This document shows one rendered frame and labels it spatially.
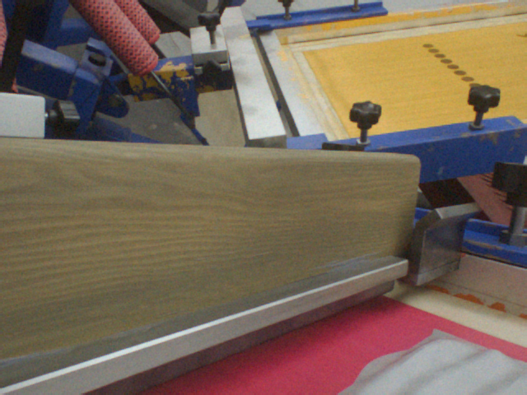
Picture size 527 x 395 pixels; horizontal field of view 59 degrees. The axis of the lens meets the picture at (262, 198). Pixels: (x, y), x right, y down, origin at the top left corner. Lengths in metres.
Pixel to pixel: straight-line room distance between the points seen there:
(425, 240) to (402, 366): 0.10
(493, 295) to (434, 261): 0.06
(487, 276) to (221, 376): 0.22
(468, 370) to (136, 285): 0.17
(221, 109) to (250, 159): 2.79
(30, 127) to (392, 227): 0.30
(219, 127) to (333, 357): 2.75
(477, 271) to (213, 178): 0.25
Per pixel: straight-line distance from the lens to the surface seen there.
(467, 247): 0.38
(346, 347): 0.27
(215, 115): 3.01
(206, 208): 0.18
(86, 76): 0.80
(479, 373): 0.27
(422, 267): 0.33
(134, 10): 0.88
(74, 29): 1.30
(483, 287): 0.39
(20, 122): 0.44
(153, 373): 0.21
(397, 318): 0.33
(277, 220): 0.22
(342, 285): 0.25
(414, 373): 0.26
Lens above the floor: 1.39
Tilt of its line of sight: 29 degrees down
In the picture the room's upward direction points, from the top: 32 degrees clockwise
